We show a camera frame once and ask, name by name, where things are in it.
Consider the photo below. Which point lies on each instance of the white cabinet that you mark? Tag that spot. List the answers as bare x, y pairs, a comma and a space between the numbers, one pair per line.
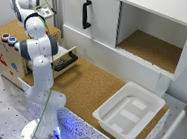
103, 59

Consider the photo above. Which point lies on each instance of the red button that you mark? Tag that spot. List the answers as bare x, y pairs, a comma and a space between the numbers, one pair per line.
5, 37

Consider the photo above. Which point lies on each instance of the wooden drawer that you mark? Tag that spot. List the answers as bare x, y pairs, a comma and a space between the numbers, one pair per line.
66, 50

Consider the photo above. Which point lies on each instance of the white sliding door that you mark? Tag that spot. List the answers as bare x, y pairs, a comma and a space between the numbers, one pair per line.
103, 19

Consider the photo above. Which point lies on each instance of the green button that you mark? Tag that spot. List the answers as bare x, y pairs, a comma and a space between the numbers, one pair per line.
17, 45

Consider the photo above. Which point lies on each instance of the wooden drawer box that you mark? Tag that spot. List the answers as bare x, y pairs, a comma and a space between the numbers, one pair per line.
8, 70

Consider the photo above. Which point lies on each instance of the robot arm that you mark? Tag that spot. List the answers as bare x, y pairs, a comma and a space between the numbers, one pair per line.
40, 68

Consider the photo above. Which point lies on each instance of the white plastic box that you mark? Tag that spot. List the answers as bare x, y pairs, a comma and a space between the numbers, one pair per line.
129, 114

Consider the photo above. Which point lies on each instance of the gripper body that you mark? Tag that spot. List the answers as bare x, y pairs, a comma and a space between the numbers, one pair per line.
44, 12

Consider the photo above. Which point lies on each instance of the blue button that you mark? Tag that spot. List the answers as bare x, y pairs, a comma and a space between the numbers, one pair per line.
12, 40

